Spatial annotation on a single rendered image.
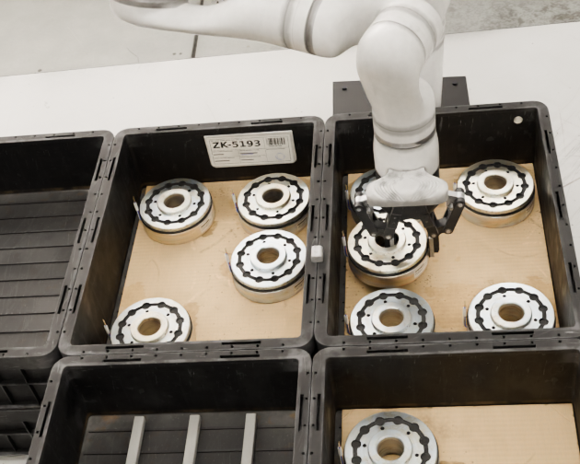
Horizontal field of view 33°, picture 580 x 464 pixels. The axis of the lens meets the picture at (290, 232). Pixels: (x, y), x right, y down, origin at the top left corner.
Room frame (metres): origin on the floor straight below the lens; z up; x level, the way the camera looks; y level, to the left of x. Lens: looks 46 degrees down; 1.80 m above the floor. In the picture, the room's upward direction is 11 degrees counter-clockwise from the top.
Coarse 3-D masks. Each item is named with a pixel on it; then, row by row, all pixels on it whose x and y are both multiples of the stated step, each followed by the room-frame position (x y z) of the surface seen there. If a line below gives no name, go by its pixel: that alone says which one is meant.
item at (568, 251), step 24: (336, 120) 1.05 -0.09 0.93; (360, 120) 1.04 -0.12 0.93; (552, 144) 0.92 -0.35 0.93; (552, 168) 0.87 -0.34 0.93; (552, 192) 0.83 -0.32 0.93; (576, 264) 0.71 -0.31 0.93; (576, 288) 0.68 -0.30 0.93; (576, 312) 0.65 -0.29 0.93; (336, 336) 0.68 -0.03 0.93; (360, 336) 0.67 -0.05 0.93; (384, 336) 0.67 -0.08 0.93; (408, 336) 0.66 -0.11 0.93; (432, 336) 0.65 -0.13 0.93; (456, 336) 0.65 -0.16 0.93; (480, 336) 0.64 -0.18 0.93; (504, 336) 0.64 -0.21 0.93; (528, 336) 0.63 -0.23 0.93; (552, 336) 0.62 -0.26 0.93; (576, 336) 0.62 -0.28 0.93
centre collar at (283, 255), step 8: (256, 248) 0.90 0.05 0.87; (264, 248) 0.90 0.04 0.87; (272, 248) 0.89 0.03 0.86; (280, 248) 0.89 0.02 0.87; (256, 256) 0.88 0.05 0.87; (280, 256) 0.87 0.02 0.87; (256, 264) 0.87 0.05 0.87; (264, 264) 0.87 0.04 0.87; (272, 264) 0.86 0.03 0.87; (280, 264) 0.86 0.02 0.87
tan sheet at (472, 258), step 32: (352, 224) 0.94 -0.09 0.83; (448, 256) 0.85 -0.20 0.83; (480, 256) 0.84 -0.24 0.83; (512, 256) 0.83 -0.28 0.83; (544, 256) 0.82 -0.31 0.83; (352, 288) 0.83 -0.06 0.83; (384, 288) 0.82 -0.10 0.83; (416, 288) 0.81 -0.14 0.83; (448, 288) 0.80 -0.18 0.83; (480, 288) 0.79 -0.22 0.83; (544, 288) 0.77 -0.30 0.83; (448, 320) 0.75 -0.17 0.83
